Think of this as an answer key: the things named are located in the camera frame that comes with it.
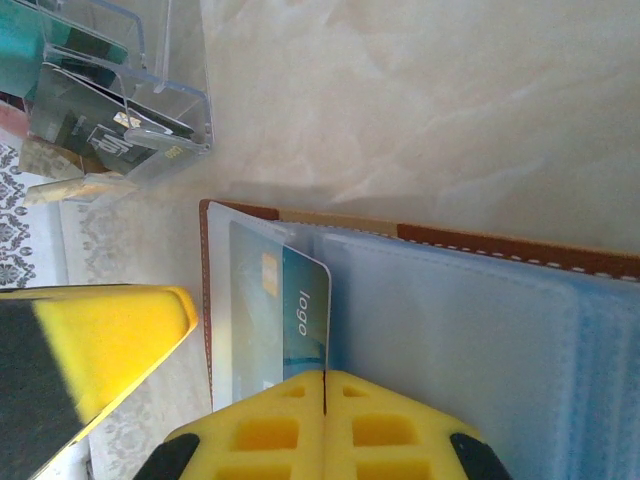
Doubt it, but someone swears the grey logo card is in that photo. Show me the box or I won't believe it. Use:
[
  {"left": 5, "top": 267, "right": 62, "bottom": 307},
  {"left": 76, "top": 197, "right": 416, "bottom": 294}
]
[{"left": 124, "top": 127, "right": 211, "bottom": 182}]

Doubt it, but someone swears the gold patterned card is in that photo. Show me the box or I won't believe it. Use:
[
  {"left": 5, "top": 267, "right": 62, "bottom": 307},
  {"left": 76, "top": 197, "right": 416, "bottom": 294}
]
[{"left": 19, "top": 137, "right": 139, "bottom": 207}]

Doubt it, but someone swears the blue logo credit card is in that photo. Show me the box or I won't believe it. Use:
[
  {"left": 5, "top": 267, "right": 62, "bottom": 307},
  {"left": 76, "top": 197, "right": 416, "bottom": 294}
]
[{"left": 228, "top": 219, "right": 333, "bottom": 406}]

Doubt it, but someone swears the brown leather card holder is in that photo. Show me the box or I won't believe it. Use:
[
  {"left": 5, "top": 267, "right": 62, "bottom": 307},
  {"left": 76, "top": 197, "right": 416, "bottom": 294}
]
[{"left": 198, "top": 198, "right": 640, "bottom": 480}]

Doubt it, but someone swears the clear acrylic card stand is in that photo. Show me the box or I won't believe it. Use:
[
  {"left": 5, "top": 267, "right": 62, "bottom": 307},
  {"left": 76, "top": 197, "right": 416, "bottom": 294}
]
[{"left": 27, "top": 0, "right": 216, "bottom": 186}]

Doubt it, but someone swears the teal card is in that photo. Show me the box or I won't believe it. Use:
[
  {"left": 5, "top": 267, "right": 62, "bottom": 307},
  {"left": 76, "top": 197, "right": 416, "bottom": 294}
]
[{"left": 0, "top": 0, "right": 131, "bottom": 101}]

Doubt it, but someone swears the red card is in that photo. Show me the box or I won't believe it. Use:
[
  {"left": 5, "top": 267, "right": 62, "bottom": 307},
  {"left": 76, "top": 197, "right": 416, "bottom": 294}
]
[{"left": 0, "top": 92, "right": 30, "bottom": 135}]

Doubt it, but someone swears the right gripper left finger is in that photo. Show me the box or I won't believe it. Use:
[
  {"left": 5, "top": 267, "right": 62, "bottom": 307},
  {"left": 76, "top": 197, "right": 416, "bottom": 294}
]
[{"left": 132, "top": 369, "right": 327, "bottom": 480}]

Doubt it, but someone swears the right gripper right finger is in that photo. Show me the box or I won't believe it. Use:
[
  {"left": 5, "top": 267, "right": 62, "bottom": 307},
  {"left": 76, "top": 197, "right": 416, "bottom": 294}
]
[{"left": 324, "top": 369, "right": 516, "bottom": 480}]

